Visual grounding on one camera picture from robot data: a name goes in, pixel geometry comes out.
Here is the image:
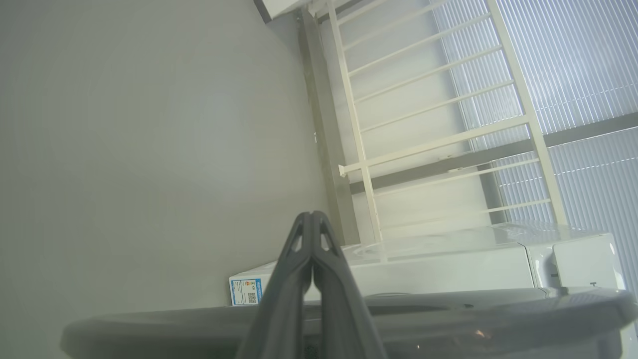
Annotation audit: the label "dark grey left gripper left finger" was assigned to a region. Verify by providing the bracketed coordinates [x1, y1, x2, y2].
[237, 212, 314, 359]

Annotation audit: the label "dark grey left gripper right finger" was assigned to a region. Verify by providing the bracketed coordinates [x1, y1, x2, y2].
[310, 210, 389, 359]

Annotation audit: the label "black round washer door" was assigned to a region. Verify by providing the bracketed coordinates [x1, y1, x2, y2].
[60, 287, 638, 359]

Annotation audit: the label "white front-load washing machine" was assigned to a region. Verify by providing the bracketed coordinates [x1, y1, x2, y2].
[228, 222, 630, 359]

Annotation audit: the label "blue energy label sticker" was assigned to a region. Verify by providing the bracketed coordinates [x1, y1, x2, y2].
[229, 278, 263, 306]

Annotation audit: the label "white metal railing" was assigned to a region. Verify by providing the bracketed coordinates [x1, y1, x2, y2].
[299, 0, 569, 261]

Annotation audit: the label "white vertical window blinds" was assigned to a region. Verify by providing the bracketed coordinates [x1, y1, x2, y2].
[430, 0, 638, 300]

